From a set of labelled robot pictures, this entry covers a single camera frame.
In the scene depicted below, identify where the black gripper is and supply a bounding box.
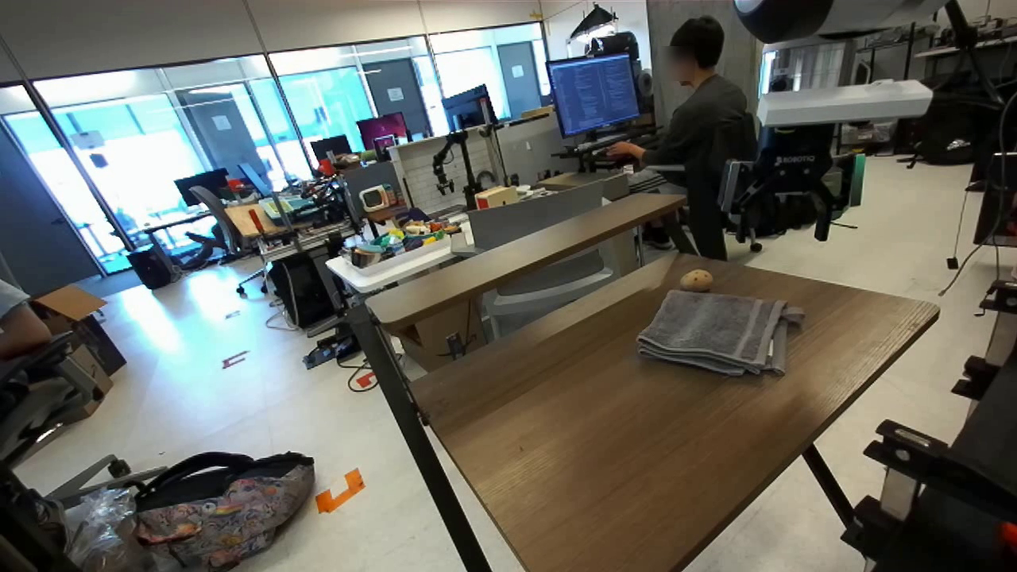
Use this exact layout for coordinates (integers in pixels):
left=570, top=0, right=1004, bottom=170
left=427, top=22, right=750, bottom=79
left=733, top=124, right=853, bottom=255

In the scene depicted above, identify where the grey towel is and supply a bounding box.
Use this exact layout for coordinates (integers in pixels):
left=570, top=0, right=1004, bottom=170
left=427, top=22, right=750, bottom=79
left=634, top=285, right=809, bottom=377

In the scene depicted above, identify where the green bin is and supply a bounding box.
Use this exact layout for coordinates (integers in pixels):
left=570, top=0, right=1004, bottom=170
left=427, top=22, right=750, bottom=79
left=841, top=149, right=869, bottom=211

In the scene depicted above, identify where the person in dark jacket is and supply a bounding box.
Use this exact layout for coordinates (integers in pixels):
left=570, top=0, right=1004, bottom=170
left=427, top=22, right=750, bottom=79
left=608, top=14, right=759, bottom=265

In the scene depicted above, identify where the large blue screen monitor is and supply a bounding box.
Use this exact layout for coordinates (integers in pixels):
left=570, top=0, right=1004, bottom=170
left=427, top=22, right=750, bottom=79
left=547, top=50, right=646, bottom=142

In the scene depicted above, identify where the brown wooden bench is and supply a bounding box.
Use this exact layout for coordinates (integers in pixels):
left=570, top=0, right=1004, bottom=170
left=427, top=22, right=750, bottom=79
left=362, top=187, right=692, bottom=367

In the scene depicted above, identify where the small wooden box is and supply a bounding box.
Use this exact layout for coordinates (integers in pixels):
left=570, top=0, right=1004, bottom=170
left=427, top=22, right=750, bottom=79
left=470, top=184, right=535, bottom=214

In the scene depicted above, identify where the black tripod stand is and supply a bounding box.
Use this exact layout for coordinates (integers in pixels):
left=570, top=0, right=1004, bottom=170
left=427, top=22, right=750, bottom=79
left=427, top=128, right=490, bottom=214

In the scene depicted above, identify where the small dark monitor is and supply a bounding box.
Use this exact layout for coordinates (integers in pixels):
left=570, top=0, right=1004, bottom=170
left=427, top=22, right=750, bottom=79
left=441, top=81, right=501, bottom=135

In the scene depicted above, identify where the white table with toys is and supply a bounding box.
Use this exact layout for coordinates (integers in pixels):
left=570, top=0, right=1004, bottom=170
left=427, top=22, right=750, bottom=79
left=321, top=216, right=478, bottom=300

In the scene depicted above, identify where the pink screen monitor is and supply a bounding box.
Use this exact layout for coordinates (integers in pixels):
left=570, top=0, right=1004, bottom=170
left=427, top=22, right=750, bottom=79
left=352, top=110, right=412, bottom=158

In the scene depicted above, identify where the black computer tower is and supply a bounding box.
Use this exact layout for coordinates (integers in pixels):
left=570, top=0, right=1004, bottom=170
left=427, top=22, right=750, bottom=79
left=264, top=249, right=342, bottom=332

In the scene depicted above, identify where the black office chair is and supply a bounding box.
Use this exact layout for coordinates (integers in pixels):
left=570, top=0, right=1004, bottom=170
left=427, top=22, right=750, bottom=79
left=171, top=165, right=248, bottom=269

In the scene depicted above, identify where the patterned backpack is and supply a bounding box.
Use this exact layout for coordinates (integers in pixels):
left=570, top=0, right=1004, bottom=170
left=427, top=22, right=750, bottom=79
left=60, top=450, right=318, bottom=572

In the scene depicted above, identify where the black trash bin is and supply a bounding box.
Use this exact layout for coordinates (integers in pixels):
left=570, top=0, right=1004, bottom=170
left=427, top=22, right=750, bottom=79
left=126, top=249, right=177, bottom=291

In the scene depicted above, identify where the open cardboard box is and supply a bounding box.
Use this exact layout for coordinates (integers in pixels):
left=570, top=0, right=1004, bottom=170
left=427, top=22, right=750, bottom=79
left=28, top=282, right=130, bottom=377

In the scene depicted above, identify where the clear plastic bag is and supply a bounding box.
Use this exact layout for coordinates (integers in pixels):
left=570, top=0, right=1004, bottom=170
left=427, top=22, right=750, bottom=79
left=56, top=485, right=140, bottom=572

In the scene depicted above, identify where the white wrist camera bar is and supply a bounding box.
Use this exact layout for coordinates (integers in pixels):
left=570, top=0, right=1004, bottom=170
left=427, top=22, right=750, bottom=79
left=752, top=77, right=939, bottom=130

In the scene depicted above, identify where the orange handled black clamp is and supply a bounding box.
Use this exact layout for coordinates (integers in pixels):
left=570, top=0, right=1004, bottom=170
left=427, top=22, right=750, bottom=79
left=863, top=416, right=1017, bottom=520

